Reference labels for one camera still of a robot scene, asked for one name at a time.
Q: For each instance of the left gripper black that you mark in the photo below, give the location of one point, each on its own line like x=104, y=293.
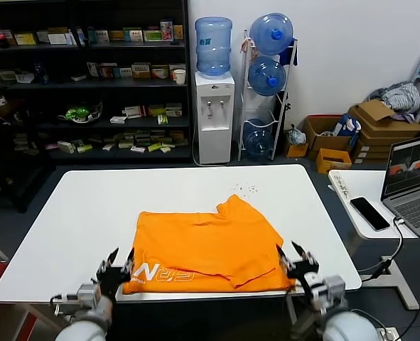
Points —
x=112, y=280

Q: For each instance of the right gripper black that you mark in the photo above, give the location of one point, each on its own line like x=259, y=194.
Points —
x=302, y=271

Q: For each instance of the orange t-shirt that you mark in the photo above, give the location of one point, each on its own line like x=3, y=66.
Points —
x=202, y=248

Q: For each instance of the pile of grey clothes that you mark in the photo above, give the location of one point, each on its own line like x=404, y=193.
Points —
x=401, y=96

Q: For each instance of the white strip with markings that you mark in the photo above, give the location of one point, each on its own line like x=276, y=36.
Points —
x=342, y=186

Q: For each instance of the black smartphone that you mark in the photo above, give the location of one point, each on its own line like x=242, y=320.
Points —
x=370, y=214

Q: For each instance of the small orange cardboard box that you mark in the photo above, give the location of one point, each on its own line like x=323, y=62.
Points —
x=334, y=161

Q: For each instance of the grey side table leg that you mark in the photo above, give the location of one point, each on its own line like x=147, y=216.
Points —
x=403, y=280

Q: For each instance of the yellow cardboard box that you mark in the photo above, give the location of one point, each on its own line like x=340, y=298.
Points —
x=296, y=150

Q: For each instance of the small white red box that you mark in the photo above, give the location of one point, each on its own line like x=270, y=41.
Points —
x=138, y=149

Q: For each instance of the white floor power strip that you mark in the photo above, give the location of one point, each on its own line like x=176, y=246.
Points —
x=390, y=334

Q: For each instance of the green tube box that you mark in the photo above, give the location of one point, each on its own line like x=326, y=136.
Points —
x=84, y=148

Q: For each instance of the bright green box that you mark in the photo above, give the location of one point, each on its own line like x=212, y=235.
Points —
x=155, y=147

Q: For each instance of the large open cardboard box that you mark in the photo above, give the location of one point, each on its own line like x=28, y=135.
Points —
x=328, y=142

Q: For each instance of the grey plastic bag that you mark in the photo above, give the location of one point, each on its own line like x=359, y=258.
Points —
x=297, y=135

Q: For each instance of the white box green edge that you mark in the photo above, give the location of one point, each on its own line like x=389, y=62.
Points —
x=66, y=147

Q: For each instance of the grey open laptop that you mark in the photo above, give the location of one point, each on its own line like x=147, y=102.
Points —
x=414, y=209

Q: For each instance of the stack of flat cardboard boxes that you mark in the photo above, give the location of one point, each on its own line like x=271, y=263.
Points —
x=376, y=149

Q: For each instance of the flat white medicine box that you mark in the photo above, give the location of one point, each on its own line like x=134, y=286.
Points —
x=118, y=120

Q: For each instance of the blue white bag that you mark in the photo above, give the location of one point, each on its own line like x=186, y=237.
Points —
x=348, y=126

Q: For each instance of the white box red stripe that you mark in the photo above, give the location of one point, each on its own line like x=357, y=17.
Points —
x=134, y=112

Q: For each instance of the bowl with green items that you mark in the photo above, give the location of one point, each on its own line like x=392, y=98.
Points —
x=80, y=113

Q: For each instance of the yellow green medicine box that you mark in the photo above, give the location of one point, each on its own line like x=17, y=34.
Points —
x=157, y=110

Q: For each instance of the white water dispenser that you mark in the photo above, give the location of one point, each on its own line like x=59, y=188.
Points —
x=215, y=124

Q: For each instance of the cardboard box with open flap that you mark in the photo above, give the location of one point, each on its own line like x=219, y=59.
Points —
x=387, y=129

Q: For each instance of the white green stacked box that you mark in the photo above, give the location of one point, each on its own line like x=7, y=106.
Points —
x=174, y=110

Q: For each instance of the purple cloth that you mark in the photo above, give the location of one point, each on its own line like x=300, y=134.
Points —
x=403, y=118

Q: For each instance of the black shelving unit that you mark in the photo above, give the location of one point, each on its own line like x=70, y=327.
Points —
x=71, y=90

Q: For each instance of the orange printed medicine box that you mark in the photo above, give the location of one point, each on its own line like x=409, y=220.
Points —
x=107, y=71

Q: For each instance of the yellow framed medicine box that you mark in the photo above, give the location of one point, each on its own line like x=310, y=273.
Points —
x=141, y=71

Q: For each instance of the red white medicine box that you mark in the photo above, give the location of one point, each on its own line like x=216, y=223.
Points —
x=160, y=72

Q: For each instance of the white paper cup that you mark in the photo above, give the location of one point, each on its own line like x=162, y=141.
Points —
x=180, y=77

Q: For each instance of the white blue upright box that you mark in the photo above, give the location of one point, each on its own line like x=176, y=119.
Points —
x=92, y=69

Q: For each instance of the brown white medicine box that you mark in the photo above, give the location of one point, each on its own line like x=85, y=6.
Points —
x=172, y=68

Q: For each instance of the dark blue bottle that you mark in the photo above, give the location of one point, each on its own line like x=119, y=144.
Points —
x=41, y=74

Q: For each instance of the white small basket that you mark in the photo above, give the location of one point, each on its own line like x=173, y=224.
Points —
x=25, y=77

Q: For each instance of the pink cloth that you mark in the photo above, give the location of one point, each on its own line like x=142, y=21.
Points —
x=248, y=48

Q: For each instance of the teal white medicine box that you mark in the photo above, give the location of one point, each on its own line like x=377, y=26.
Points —
x=98, y=37

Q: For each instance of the flat yellow medicine box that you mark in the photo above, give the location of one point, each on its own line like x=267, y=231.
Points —
x=117, y=35

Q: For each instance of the blue water jug with label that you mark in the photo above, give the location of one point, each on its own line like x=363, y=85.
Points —
x=214, y=46

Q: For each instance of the colourful tall box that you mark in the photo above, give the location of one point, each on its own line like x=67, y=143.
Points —
x=167, y=31

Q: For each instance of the yellow tall box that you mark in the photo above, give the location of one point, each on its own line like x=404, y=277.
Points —
x=178, y=32

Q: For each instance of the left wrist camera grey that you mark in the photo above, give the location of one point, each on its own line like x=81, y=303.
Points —
x=89, y=295

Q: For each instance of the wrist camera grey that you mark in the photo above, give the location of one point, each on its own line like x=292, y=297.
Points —
x=89, y=295
x=332, y=289

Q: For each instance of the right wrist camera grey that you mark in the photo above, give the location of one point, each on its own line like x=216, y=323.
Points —
x=332, y=289

